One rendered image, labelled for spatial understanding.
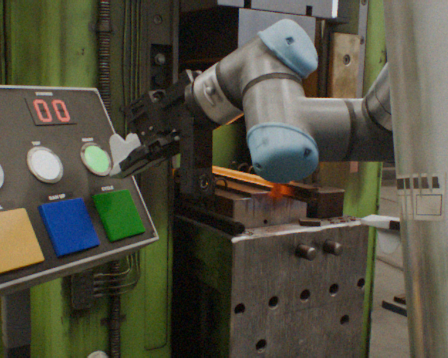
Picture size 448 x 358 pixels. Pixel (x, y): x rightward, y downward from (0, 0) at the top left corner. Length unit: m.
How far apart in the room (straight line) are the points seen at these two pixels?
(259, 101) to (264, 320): 0.67
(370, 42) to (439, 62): 1.34
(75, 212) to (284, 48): 0.37
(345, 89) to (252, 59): 0.84
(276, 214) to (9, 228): 0.66
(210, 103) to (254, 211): 0.53
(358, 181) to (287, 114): 0.99
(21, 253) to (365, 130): 0.44
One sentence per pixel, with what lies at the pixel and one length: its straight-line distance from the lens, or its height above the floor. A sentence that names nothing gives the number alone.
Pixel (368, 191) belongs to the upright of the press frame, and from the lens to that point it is 1.66.
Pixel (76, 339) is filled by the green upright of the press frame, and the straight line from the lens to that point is 1.28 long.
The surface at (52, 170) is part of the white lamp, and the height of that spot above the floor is 1.08.
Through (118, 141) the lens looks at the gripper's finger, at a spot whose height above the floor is 1.12.
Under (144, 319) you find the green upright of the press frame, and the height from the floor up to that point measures 0.70.
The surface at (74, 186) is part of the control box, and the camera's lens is 0.87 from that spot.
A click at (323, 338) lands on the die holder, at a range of 1.37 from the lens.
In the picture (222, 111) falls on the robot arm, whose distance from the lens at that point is 0.74.
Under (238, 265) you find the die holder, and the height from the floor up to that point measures 0.86.
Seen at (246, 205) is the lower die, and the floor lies 0.96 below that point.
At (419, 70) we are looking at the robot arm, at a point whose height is 1.21.
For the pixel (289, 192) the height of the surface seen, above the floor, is 0.99.
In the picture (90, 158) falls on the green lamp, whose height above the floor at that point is 1.09.
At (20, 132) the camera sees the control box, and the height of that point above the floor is 1.13.
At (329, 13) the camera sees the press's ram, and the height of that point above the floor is 1.38.
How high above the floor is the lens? 1.20
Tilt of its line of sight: 8 degrees down
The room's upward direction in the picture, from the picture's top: 2 degrees clockwise
